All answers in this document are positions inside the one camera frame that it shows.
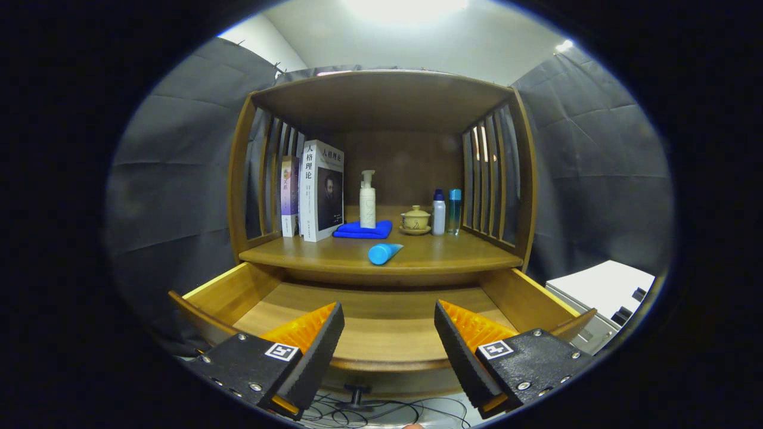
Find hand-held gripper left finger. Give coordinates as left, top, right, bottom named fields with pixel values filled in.
left=179, top=301, right=346, bottom=422

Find wooden countertop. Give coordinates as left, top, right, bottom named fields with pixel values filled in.
left=238, top=206, right=524, bottom=276

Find purple book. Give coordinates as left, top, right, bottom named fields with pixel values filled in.
left=280, top=156, right=301, bottom=238

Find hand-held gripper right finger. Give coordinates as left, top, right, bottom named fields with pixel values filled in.
left=434, top=300, right=597, bottom=419

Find white drawer cabinet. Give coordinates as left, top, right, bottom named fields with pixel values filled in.
left=545, top=260, right=656, bottom=356

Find wooden drawer with black knob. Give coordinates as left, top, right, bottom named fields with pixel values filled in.
left=168, top=261, right=598, bottom=412

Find white pump bottle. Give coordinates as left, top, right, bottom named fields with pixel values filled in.
left=359, top=170, right=377, bottom=229

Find blue folded cloth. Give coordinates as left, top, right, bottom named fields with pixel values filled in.
left=333, top=220, right=393, bottom=240

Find yellow lidded teacup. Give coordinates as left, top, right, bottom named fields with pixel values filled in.
left=401, top=206, right=431, bottom=230

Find blue cosmetic tube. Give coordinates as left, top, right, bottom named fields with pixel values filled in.
left=367, top=243, right=404, bottom=266

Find black floor cables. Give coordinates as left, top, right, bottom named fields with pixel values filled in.
left=301, top=390, right=472, bottom=429

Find white book with portrait cover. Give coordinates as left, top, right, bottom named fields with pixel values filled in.
left=299, top=139, right=345, bottom=243

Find teal clear bottle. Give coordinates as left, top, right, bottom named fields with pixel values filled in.
left=447, top=189, right=463, bottom=236

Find wooden cabinet with slatted sides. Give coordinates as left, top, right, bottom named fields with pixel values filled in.
left=228, top=70, right=538, bottom=287

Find white bottle with blue cap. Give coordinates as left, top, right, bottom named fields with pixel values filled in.
left=432, top=189, right=446, bottom=236

